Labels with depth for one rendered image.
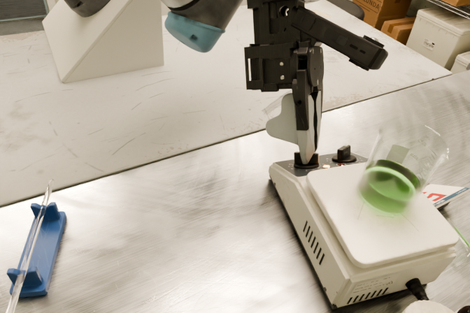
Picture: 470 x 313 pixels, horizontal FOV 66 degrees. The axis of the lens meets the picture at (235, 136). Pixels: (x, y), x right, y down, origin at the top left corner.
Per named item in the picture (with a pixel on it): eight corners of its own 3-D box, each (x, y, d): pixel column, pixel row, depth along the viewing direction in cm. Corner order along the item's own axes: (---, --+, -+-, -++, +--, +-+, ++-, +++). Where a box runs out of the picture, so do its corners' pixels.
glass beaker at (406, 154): (341, 182, 41) (365, 123, 35) (387, 170, 43) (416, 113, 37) (380, 233, 36) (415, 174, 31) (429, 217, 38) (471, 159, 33)
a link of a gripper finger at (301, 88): (301, 126, 47) (300, 56, 45) (315, 126, 46) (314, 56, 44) (290, 132, 42) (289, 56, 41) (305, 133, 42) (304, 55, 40)
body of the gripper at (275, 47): (267, 89, 52) (263, -1, 49) (329, 87, 48) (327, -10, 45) (245, 96, 45) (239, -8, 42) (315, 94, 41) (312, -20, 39)
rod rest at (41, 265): (37, 216, 44) (29, 198, 42) (67, 215, 44) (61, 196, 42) (10, 298, 37) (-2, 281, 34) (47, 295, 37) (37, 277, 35)
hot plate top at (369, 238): (301, 176, 42) (303, 170, 41) (390, 161, 45) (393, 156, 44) (355, 271, 33) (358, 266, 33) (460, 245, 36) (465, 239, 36)
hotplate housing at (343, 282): (265, 176, 52) (273, 133, 47) (345, 163, 56) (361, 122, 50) (340, 337, 36) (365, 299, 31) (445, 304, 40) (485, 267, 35)
